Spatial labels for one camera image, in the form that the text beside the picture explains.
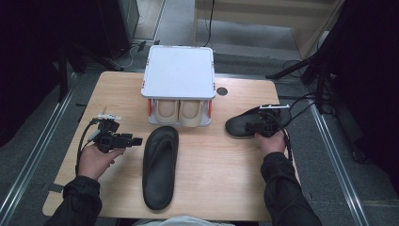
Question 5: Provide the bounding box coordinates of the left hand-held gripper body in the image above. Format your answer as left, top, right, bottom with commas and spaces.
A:
90, 105, 127, 154

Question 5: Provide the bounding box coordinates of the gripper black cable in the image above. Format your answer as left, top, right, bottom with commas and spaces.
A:
266, 111, 295, 163
74, 117, 103, 177

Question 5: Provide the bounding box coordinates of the cream clog shoe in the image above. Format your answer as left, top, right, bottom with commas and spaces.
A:
178, 99, 205, 128
154, 99, 181, 126

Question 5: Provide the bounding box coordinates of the black floor cable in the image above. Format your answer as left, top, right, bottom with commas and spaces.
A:
290, 91, 318, 111

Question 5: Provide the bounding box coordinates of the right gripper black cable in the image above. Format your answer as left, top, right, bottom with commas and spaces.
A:
266, 111, 295, 163

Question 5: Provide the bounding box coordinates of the white shoe rack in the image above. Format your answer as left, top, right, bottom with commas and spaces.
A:
140, 44, 216, 128

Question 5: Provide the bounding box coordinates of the person's grey shirt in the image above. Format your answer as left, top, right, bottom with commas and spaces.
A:
133, 215, 236, 226

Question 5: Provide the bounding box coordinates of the metal floor rail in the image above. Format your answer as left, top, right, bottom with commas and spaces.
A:
0, 72, 79, 226
309, 93, 371, 226

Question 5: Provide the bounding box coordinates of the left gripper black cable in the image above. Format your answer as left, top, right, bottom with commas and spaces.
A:
74, 117, 103, 177

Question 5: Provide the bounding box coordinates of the person's left hand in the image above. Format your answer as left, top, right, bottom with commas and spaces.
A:
76, 144, 126, 182

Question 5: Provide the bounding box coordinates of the person's right hand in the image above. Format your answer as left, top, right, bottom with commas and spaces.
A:
254, 131, 287, 156

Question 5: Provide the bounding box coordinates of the black curtain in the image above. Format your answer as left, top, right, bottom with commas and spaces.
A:
0, 0, 104, 149
316, 0, 399, 189

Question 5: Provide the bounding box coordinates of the black flip-flop sandal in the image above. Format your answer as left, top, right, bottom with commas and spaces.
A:
141, 125, 180, 211
225, 105, 293, 139

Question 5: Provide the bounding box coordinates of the black metal stand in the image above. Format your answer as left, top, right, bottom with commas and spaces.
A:
264, 50, 333, 114

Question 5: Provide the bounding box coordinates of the grey tape strip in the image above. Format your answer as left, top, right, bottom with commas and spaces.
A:
41, 183, 65, 193

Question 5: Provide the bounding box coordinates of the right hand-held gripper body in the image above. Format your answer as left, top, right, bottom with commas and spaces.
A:
257, 104, 292, 139

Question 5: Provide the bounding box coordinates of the hanging black cable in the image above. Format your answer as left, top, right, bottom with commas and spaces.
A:
202, 0, 216, 48

